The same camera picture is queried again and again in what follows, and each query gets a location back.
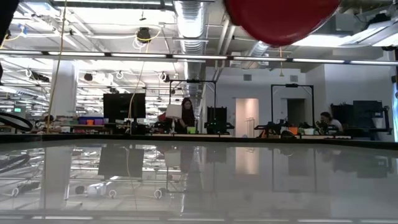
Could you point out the small red plastic bowl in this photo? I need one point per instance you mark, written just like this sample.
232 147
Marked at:
280 18

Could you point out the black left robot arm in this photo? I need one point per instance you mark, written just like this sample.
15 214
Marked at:
7 15

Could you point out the standing person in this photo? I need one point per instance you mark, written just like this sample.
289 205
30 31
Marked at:
187 116

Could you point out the green cup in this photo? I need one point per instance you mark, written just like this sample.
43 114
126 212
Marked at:
191 130

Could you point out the white lamp shade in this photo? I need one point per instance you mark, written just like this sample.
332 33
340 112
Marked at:
173 111

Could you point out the long ceiling light strip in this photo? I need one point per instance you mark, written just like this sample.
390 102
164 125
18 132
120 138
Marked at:
199 57

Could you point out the black monitor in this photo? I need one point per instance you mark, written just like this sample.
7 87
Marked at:
124 107

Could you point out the orange container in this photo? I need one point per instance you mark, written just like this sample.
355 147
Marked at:
293 130

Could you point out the purple storage bins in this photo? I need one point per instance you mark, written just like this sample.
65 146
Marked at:
90 121

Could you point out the seated person at bench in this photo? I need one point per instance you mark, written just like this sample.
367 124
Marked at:
331 121

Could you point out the white pillar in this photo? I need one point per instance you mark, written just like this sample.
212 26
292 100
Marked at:
64 90

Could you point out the seated person behind table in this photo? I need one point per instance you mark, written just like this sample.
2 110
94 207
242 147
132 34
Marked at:
49 123

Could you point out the dark equipment rack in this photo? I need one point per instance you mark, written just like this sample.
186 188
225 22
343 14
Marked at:
363 116

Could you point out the black rig frame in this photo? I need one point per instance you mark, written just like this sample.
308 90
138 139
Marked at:
292 85
192 81

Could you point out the silver ventilation duct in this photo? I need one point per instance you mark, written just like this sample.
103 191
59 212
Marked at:
191 21

